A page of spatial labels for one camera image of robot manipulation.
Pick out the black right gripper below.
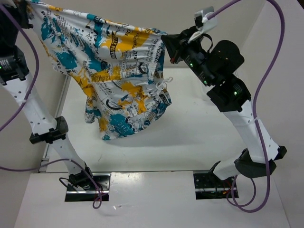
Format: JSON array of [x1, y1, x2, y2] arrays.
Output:
[[161, 24, 214, 86]]

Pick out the printed white teal yellow shorts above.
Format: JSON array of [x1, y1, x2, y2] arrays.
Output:
[[27, 0, 171, 141]]

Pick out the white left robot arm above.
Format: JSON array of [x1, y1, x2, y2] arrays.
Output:
[[0, 0, 98, 190]]

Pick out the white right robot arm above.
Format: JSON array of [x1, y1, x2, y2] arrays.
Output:
[[161, 27, 287, 187]]

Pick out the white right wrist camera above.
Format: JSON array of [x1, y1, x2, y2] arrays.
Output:
[[194, 7, 218, 34]]

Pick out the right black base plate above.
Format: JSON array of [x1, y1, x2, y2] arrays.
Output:
[[193, 170, 238, 200]]

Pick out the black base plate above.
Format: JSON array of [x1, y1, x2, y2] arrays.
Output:
[[193, 170, 238, 200], [59, 173, 111, 202]]

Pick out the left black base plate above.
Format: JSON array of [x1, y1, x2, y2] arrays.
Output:
[[59, 173, 111, 202]]

